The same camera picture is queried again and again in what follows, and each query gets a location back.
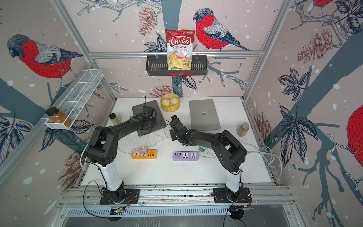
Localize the white laptop charger cable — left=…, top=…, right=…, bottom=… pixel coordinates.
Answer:
left=198, top=147, right=217, bottom=159
left=133, top=121, right=172, bottom=151

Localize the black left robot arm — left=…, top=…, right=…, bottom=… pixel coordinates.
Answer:
left=84, top=106, right=158, bottom=203

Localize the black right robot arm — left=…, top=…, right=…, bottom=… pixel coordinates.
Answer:
left=169, top=115, right=248, bottom=201

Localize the dark grey laptop on left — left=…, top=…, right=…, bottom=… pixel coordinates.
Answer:
left=132, top=100, right=165, bottom=137

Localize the silver laptop on right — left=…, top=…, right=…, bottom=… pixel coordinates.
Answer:
left=189, top=99, right=221, bottom=131

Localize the green usb charger adapter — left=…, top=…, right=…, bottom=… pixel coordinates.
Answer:
left=199, top=147, right=206, bottom=153

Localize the pink usb charger adapter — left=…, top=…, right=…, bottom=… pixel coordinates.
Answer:
left=139, top=146, right=148, bottom=153

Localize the yellow bamboo steamer basket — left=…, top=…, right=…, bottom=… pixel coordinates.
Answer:
left=160, top=93, right=181, bottom=113

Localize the white bun in steamer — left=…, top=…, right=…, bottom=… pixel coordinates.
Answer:
left=161, top=98, right=171, bottom=107
left=170, top=97, right=179, bottom=106

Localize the purple power strip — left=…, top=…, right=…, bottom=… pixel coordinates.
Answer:
left=173, top=151, right=199, bottom=162

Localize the black-lid glass jar on table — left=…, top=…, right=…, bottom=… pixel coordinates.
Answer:
left=109, top=113, right=122, bottom=125

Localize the orange power strip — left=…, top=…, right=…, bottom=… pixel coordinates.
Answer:
left=131, top=149, right=157, bottom=160

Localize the silver-lid glass spice jar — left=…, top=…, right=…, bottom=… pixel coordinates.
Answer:
left=237, top=122, right=250, bottom=137

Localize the Chuba cassava chips bag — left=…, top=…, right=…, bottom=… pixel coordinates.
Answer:
left=165, top=29, right=195, bottom=70

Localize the orange jar on shelf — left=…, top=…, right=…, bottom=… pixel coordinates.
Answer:
left=46, top=107, right=72, bottom=127

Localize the black wire wall basket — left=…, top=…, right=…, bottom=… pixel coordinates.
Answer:
left=146, top=55, right=208, bottom=76

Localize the white wire wall shelf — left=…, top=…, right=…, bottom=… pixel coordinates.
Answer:
left=45, top=69, right=104, bottom=130

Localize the white right power strip cord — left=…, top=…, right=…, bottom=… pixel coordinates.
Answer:
left=198, top=141, right=284, bottom=177

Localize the white power strip cord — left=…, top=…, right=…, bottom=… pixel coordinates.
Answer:
left=198, top=141, right=284, bottom=177
left=79, top=141, right=131, bottom=171

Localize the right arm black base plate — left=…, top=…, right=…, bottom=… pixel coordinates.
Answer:
left=211, top=187, right=252, bottom=204

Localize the white left power strip cord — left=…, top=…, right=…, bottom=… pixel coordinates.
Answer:
left=79, top=141, right=131, bottom=171

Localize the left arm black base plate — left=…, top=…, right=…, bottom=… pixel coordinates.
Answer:
left=100, top=188, right=140, bottom=205

